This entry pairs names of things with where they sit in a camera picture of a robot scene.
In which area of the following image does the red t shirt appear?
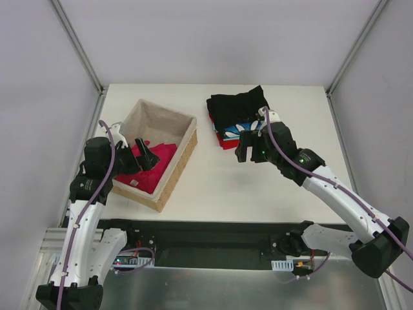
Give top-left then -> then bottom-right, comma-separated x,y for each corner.
208,114 -> 239,150

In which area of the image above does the pink t shirt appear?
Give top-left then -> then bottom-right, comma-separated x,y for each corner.
115,138 -> 177,194

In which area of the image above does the wicker basket with liner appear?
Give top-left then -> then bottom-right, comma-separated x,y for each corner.
112,99 -> 197,212

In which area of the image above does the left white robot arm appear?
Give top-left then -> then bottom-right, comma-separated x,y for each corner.
35,136 -> 159,309

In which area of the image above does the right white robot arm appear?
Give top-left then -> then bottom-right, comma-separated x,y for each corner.
235,123 -> 410,278

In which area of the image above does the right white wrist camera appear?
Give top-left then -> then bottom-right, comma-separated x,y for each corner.
257,107 -> 281,123

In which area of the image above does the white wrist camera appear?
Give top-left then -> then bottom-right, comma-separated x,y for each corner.
99,121 -> 129,149
257,107 -> 281,123

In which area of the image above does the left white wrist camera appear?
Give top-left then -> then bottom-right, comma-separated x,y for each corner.
99,121 -> 129,149

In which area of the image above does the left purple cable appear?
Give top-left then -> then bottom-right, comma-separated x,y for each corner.
57,119 -> 156,310

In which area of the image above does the purple cable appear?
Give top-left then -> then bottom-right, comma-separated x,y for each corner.
57,119 -> 156,310
257,106 -> 413,285

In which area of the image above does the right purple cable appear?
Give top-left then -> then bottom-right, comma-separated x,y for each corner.
257,106 -> 413,285

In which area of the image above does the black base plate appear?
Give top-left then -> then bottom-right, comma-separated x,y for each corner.
61,218 -> 356,269

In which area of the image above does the right aluminium frame post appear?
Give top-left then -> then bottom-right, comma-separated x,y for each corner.
326,0 -> 390,98

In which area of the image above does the aluminium frame post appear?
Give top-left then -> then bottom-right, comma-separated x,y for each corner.
48,0 -> 105,94
326,0 -> 390,98

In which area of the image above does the left aluminium frame post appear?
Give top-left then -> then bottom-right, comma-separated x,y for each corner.
48,0 -> 105,94

